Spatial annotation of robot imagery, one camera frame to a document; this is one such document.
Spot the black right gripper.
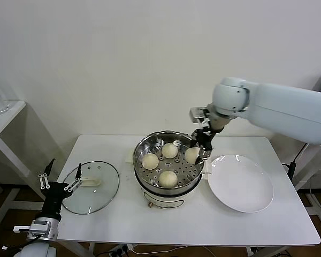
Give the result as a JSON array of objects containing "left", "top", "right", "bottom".
[{"left": 190, "top": 127, "right": 213, "bottom": 164}]

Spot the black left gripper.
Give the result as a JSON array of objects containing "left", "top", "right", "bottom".
[{"left": 37, "top": 158, "right": 83, "bottom": 222}]

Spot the white steamed baozi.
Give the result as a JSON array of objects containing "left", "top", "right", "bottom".
[
  {"left": 159, "top": 170, "right": 178, "bottom": 188},
  {"left": 141, "top": 153, "right": 159, "bottom": 171},
  {"left": 161, "top": 143, "right": 178, "bottom": 159},
  {"left": 185, "top": 147, "right": 201, "bottom": 164}
]

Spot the round glass pot lid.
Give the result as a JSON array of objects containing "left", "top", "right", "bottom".
[{"left": 61, "top": 160, "right": 120, "bottom": 215}]

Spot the white round plate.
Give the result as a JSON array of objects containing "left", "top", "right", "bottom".
[{"left": 207, "top": 154, "right": 274, "bottom": 214}]

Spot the white electric cooker pot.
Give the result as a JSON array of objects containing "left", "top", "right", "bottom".
[{"left": 124, "top": 151, "right": 213, "bottom": 209}]

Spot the white side table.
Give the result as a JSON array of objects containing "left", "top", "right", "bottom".
[{"left": 0, "top": 100, "right": 54, "bottom": 225}]

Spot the white power strip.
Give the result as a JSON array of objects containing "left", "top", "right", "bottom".
[{"left": 106, "top": 245, "right": 133, "bottom": 257}]

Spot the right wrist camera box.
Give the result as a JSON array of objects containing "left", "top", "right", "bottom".
[{"left": 189, "top": 107, "right": 211, "bottom": 124}]

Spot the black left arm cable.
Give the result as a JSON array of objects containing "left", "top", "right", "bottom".
[{"left": 2, "top": 235, "right": 41, "bottom": 251}]

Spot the black cable with white plug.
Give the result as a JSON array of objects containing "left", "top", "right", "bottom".
[{"left": 280, "top": 143, "right": 310, "bottom": 180}]

